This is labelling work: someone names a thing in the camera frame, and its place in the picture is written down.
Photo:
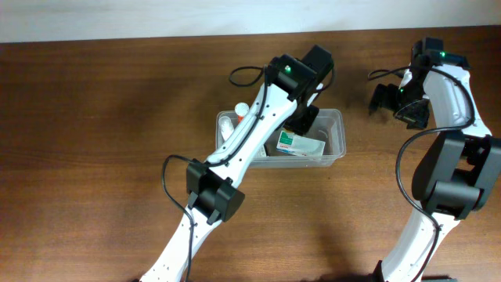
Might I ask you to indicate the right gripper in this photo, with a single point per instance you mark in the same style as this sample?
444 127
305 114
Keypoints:
415 119

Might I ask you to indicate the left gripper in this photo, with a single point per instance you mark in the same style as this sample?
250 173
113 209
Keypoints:
303 124

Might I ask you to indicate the white green medicine box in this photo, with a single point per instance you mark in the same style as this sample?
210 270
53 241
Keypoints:
290 143

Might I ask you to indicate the orange tablet tube white cap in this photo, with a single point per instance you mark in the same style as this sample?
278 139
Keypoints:
241 110

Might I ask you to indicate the white spray bottle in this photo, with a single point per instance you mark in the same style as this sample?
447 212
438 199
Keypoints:
226 127

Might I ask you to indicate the dark bottle white cap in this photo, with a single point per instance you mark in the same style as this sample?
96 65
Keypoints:
262 152

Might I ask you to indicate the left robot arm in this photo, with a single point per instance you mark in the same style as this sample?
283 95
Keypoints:
284 101

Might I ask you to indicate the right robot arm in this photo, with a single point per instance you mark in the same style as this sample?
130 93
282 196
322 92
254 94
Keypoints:
458 172

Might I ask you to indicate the clear plastic container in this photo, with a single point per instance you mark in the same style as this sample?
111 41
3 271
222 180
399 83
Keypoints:
328 126

